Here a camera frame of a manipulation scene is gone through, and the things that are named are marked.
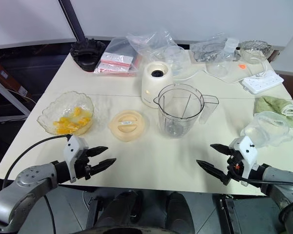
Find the small clear plastic lid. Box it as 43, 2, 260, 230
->
207, 62, 229, 78

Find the brown cardboard box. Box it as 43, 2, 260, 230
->
0, 60, 33, 103

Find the white power strip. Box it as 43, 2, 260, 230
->
241, 70, 284, 95

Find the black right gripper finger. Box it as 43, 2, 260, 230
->
209, 143, 231, 156
196, 159, 229, 185

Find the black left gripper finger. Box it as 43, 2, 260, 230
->
86, 146, 109, 158
90, 157, 117, 177

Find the clear plastic cup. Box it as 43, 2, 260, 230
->
164, 45, 189, 75

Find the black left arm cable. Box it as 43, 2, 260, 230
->
1, 135, 71, 190

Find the green cloth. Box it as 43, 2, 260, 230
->
253, 96, 293, 128

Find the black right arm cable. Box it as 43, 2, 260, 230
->
239, 176, 293, 225

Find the black stand base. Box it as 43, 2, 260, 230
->
70, 38, 106, 73

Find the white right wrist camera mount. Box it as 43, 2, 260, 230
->
229, 135, 259, 181

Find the white metal frame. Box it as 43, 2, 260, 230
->
0, 74, 31, 122

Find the plastic bag with cables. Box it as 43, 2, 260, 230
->
190, 34, 240, 63

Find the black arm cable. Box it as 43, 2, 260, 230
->
1, 135, 71, 190
239, 176, 293, 225

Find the dark rounded shape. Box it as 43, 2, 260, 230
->
166, 192, 195, 234
104, 191, 143, 226

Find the white blender base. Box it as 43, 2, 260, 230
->
141, 60, 174, 109

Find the textured glass bowl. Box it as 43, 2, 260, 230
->
239, 40, 274, 64

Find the black metal frame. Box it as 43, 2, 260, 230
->
86, 192, 105, 231
219, 194, 243, 234

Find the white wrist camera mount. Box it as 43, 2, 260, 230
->
63, 135, 89, 183
229, 135, 259, 181

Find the white power cord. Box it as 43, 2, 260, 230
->
175, 57, 274, 85

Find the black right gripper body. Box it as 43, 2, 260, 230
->
226, 149, 243, 182

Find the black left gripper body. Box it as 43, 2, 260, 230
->
74, 146, 92, 181

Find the cream blender lid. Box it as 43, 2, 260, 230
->
107, 109, 147, 142

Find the crumpled clear plastic bag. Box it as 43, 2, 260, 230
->
126, 29, 186, 66

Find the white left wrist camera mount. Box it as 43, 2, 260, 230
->
63, 135, 89, 183

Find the zip bag with red seal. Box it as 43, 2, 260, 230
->
94, 38, 142, 78

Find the blender jar with beige lid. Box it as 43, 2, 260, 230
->
153, 82, 220, 139

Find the yellow food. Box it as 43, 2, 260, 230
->
53, 107, 92, 135

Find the black stand pole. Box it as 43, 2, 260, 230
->
58, 0, 87, 42

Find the clear glass fruit bowl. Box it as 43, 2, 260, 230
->
37, 91, 95, 136

